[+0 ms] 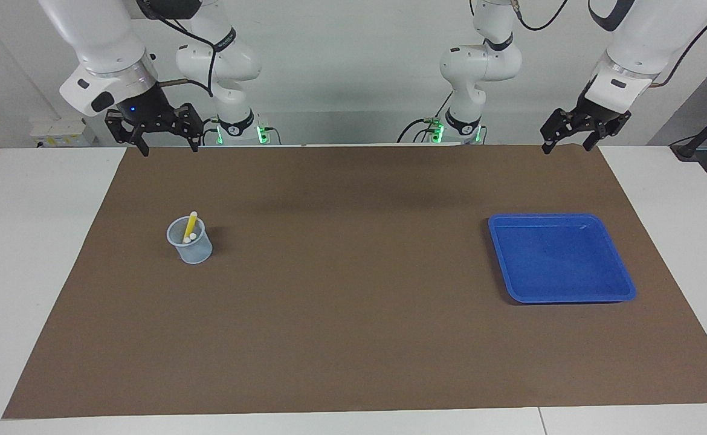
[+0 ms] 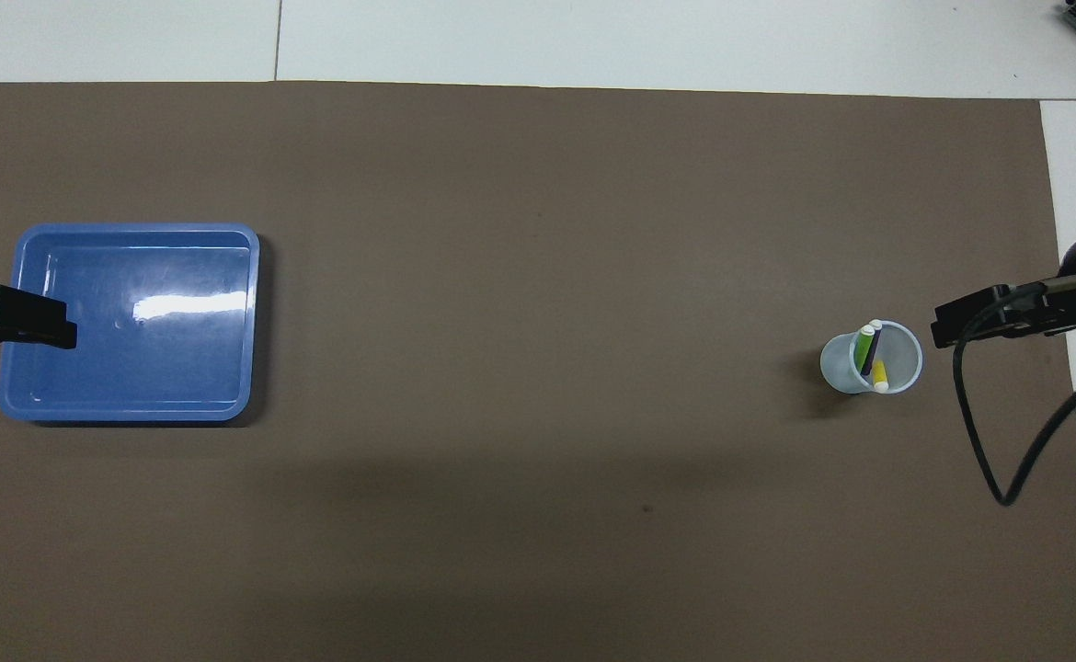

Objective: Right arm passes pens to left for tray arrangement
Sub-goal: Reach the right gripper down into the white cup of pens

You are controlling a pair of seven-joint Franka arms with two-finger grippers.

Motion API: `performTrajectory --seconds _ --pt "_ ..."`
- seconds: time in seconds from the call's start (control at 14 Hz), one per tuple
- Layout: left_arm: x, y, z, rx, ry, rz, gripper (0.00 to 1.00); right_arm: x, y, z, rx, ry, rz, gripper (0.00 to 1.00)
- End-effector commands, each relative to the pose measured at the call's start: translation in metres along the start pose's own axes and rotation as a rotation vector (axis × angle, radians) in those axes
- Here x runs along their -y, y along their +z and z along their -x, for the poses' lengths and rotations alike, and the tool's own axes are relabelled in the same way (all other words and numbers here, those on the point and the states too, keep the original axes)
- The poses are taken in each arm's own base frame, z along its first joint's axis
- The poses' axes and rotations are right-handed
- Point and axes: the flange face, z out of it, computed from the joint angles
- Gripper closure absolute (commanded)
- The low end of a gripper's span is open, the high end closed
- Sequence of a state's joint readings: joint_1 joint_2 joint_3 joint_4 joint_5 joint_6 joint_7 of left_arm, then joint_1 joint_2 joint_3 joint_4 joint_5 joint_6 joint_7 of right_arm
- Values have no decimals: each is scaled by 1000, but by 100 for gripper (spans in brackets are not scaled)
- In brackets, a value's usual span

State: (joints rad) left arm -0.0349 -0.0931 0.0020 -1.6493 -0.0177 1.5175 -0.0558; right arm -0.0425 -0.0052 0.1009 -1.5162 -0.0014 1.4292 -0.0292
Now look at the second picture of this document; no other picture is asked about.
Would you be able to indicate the yellow pen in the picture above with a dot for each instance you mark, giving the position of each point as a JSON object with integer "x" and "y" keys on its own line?
{"x": 880, "y": 373}

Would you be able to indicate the purple pen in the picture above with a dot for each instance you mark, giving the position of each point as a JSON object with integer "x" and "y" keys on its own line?
{"x": 871, "y": 354}

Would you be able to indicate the green pen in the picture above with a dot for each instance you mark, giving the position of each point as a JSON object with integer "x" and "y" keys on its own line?
{"x": 863, "y": 348}

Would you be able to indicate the blue plastic tray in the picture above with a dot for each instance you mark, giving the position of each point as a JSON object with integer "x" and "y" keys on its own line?
{"x": 161, "y": 368}

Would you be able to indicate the translucent plastic cup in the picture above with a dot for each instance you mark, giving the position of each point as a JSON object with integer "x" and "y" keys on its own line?
{"x": 837, "y": 368}

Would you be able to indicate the brown table mat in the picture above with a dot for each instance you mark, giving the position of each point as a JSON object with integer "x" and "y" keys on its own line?
{"x": 538, "y": 460}

